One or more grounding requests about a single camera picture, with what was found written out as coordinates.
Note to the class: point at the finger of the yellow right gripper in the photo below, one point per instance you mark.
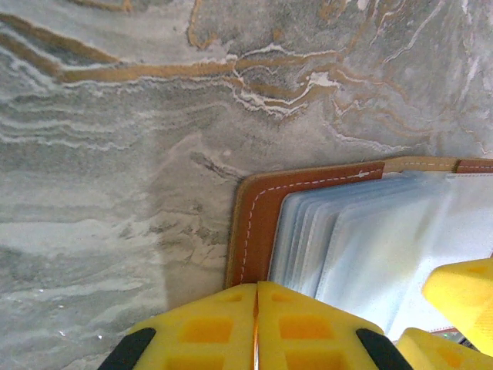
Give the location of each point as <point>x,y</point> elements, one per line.
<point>435,354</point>
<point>462,300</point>

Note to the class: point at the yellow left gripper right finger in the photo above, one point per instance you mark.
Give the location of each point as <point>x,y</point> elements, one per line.
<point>300,312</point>

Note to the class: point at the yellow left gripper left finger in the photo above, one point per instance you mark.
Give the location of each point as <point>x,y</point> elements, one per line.
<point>215,316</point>

